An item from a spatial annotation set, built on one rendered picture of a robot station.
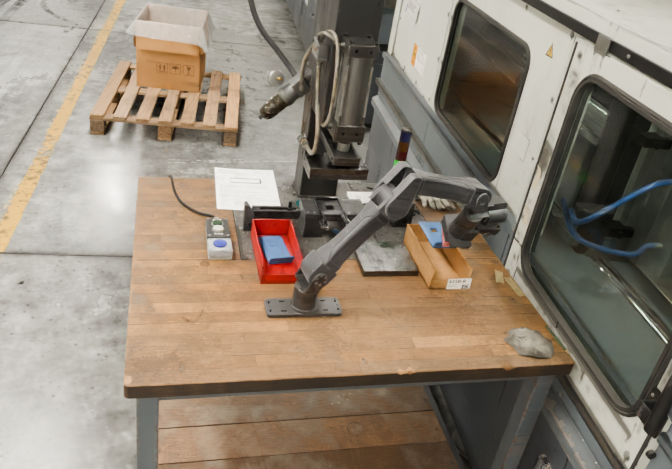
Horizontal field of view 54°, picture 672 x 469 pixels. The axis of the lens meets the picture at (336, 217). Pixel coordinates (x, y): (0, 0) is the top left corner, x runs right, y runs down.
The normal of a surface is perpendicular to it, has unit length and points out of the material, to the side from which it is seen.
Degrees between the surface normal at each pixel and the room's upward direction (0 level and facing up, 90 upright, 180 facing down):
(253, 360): 0
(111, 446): 0
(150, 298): 0
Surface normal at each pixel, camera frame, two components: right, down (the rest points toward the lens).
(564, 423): -0.42, -0.74
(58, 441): 0.15, -0.86
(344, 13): 0.21, 0.51
